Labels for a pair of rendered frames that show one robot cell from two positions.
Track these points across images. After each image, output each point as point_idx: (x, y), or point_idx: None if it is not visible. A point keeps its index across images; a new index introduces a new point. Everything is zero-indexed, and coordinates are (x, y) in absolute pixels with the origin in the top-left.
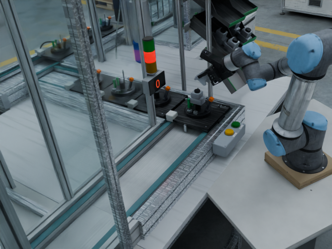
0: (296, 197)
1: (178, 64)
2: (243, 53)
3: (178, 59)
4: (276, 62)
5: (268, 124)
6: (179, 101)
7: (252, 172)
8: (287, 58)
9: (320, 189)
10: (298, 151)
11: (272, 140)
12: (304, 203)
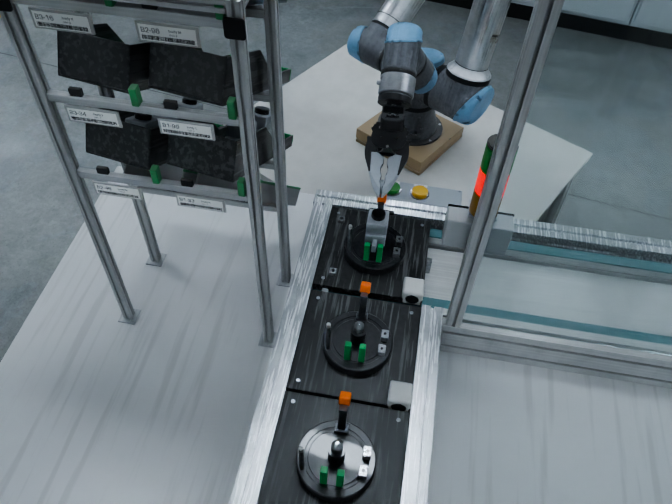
0: (477, 138)
1: (25, 439)
2: (419, 44)
3: None
4: (386, 33)
5: (312, 185)
6: (343, 297)
7: (453, 184)
8: (409, 5)
9: (448, 119)
10: (432, 111)
11: (490, 93)
12: (483, 131)
